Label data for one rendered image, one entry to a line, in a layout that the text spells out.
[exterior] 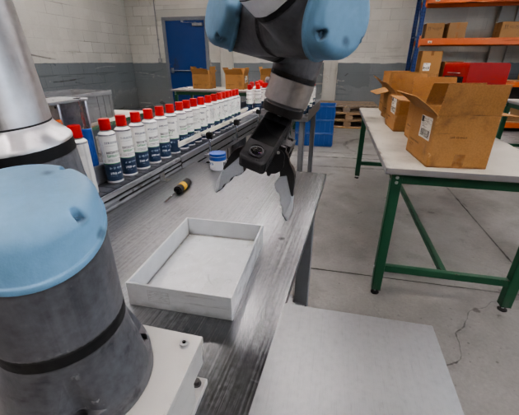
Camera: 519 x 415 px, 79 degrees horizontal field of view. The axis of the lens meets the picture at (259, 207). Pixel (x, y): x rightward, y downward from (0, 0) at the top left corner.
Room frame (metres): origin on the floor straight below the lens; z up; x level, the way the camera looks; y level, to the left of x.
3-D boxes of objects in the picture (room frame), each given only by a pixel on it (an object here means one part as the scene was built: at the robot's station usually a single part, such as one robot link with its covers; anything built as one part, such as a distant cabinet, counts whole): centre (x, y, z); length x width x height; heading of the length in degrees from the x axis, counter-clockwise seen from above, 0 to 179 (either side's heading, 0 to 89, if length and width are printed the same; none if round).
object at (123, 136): (1.06, 0.45, 0.98); 0.05 x 0.05 x 0.20
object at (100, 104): (2.60, 1.50, 0.91); 0.60 x 0.40 x 0.22; 171
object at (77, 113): (0.95, 0.58, 1.01); 0.14 x 0.13 x 0.26; 163
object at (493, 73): (5.03, -3.13, 0.61); 0.70 x 0.60 x 1.22; 179
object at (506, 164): (2.44, -1.24, 0.39); 2.20 x 0.80 x 0.78; 167
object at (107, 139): (0.99, 0.47, 0.98); 0.05 x 0.05 x 0.20
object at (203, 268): (0.58, 0.12, 0.85); 0.27 x 0.20 x 0.05; 168
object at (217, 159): (1.29, 0.17, 0.86); 0.07 x 0.07 x 0.07
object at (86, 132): (0.97, 0.53, 0.98); 0.03 x 0.03 x 0.16
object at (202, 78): (6.28, 1.02, 0.97); 0.47 x 0.41 x 0.37; 164
